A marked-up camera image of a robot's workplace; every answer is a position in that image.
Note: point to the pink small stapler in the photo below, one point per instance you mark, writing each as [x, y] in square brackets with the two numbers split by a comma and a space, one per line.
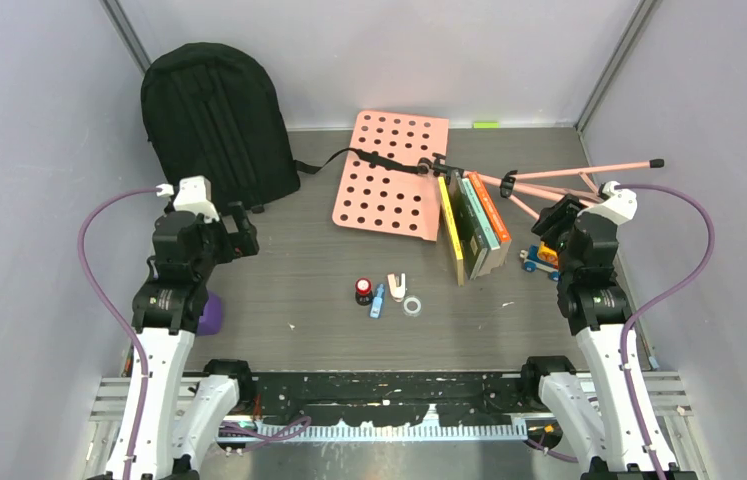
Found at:
[397, 286]

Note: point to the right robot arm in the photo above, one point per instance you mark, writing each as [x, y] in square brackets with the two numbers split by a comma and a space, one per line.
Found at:
[614, 435]

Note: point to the toy block car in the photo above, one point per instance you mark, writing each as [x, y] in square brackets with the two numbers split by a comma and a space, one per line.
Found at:
[540, 258]

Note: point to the blue small clip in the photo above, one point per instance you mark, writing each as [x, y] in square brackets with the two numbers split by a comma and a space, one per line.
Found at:
[377, 301]

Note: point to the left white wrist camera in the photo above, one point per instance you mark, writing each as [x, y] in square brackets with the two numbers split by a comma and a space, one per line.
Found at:
[193, 195]

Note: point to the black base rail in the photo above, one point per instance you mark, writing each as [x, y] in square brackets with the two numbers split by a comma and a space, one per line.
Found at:
[387, 399]

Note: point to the pink perforated music stand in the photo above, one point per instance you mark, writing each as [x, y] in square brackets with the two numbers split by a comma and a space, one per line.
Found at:
[388, 182]

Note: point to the black student backpack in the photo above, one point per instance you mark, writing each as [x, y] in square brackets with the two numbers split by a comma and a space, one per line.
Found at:
[212, 110]

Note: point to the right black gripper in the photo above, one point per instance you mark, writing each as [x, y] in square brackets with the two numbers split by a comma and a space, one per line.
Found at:
[562, 214]

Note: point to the yellow book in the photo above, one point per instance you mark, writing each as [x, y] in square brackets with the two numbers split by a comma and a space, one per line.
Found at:
[451, 236]

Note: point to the green tape marker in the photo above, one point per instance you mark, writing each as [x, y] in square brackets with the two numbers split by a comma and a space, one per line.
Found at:
[485, 125]

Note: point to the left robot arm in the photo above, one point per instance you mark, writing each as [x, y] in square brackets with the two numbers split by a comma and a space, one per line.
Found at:
[154, 441]

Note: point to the purple ball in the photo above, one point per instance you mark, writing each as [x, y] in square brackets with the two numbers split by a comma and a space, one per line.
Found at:
[210, 323]

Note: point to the orange treehouse book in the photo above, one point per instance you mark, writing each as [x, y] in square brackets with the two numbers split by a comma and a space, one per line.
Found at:
[495, 219]

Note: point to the red black stamp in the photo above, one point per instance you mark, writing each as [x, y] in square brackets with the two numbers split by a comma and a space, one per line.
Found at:
[363, 292]

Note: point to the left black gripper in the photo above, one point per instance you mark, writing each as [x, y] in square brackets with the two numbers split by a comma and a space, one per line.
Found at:
[237, 243]

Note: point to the clear tape roll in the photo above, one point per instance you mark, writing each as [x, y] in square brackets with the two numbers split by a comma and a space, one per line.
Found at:
[412, 306]

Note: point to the teal spine book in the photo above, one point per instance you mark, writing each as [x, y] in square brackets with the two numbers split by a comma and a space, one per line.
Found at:
[493, 253]

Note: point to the dark green book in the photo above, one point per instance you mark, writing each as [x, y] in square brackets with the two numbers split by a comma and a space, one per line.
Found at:
[470, 231]

